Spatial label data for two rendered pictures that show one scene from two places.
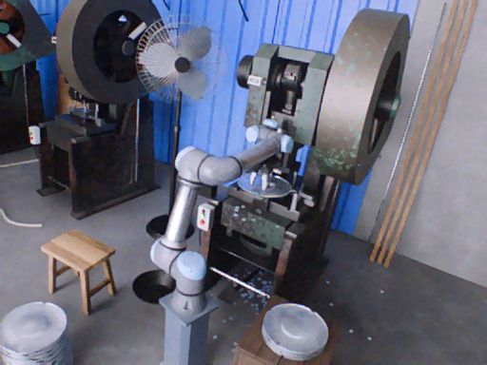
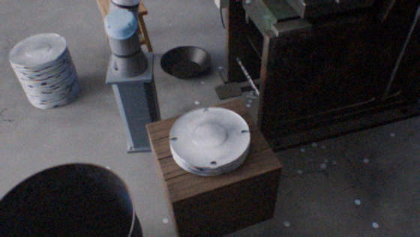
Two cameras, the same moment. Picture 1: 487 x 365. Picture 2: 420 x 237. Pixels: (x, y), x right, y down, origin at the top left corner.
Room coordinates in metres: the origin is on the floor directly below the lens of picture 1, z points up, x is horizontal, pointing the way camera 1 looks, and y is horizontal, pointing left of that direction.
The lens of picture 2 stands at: (0.57, -0.99, 1.42)
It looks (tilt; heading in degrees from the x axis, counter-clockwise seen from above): 46 degrees down; 49
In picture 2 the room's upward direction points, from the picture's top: 2 degrees counter-clockwise
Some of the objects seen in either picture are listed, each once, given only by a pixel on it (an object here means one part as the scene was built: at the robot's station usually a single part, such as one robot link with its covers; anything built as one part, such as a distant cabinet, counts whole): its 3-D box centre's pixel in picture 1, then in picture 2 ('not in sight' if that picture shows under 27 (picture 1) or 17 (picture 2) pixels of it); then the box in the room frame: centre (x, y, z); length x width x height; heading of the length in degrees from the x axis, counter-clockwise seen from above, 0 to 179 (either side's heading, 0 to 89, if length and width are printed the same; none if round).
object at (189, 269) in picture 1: (190, 271); (122, 31); (1.15, 0.19, 0.62); 0.13 x 0.12 x 0.14; 55
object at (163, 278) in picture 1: (157, 289); (185, 65); (1.64, 0.46, 0.04); 0.30 x 0.30 x 0.07
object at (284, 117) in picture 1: (282, 137); not in sight; (1.86, -0.12, 1.04); 0.17 x 0.15 x 0.30; 154
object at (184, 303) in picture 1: (189, 294); (127, 56); (1.15, 0.18, 0.50); 0.15 x 0.15 x 0.10
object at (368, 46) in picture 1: (362, 95); not in sight; (1.84, -0.49, 1.33); 1.03 x 0.28 x 0.82; 154
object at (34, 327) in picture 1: (31, 325); (37, 49); (0.98, 0.84, 0.29); 0.29 x 0.29 x 0.01
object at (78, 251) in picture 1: (80, 271); (124, 25); (1.53, 0.89, 0.16); 0.34 x 0.24 x 0.34; 70
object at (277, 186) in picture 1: (264, 183); not in sight; (1.77, -0.07, 0.79); 0.29 x 0.29 x 0.01
